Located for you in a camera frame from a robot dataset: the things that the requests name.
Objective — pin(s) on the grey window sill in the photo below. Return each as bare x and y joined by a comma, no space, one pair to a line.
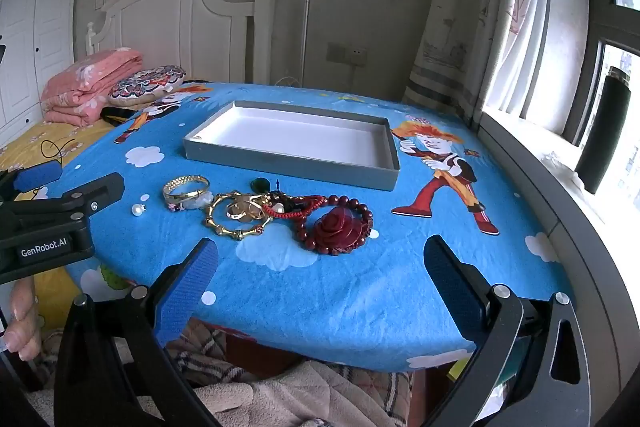
575,247

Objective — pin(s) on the white wooden headboard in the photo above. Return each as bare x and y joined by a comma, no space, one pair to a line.
170,22

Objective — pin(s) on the folded pink floral blanket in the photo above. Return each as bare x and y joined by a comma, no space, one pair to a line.
85,82

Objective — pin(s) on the dark window frame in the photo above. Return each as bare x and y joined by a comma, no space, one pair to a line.
600,22

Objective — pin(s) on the grey wall socket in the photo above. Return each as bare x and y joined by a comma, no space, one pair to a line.
346,54

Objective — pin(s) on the red carved rose ornament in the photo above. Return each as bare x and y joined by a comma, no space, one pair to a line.
335,231

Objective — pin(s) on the beige plaid blanket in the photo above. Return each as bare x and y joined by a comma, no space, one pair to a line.
300,397

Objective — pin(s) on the black cylindrical bottle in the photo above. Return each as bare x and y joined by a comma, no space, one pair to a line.
602,132

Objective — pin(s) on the thin metal pole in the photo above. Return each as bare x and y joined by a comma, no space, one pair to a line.
304,37

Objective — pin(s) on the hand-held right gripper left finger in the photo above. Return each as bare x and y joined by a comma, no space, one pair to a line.
186,292

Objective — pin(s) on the pale printed curtain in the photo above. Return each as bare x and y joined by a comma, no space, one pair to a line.
465,7

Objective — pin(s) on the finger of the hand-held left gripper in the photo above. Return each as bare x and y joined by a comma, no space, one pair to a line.
36,175
95,193

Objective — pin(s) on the round patterned cushion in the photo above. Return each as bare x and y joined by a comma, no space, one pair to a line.
147,82

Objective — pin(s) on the small white pearl earring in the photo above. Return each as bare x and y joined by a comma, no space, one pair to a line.
136,209

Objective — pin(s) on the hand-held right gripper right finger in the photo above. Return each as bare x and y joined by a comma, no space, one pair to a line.
450,287

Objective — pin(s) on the person's left hand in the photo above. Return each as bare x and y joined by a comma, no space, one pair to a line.
22,322

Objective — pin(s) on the grey shallow cardboard tray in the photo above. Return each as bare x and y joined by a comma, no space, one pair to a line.
290,132

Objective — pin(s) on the yellow floral bedsheet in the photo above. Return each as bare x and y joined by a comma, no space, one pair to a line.
55,287

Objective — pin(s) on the white wardrobe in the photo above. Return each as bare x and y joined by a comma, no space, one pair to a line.
35,17

